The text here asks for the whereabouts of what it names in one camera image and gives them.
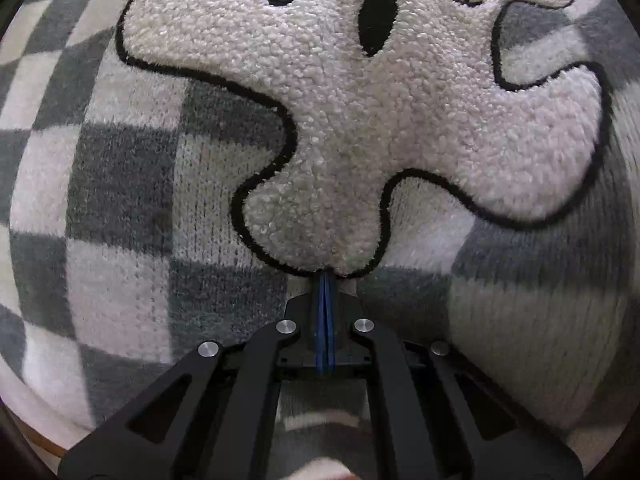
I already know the grey white checkered fleece sweater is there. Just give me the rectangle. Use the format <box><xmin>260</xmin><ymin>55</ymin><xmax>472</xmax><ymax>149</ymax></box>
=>
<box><xmin>0</xmin><ymin>0</ymin><xmax>640</xmax><ymax>480</ymax></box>

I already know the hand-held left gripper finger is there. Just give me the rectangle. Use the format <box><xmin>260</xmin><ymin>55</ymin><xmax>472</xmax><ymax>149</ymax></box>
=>
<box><xmin>57</xmin><ymin>270</ymin><xmax>326</xmax><ymax>480</ymax></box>
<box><xmin>325</xmin><ymin>271</ymin><xmax>584</xmax><ymax>480</ymax></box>

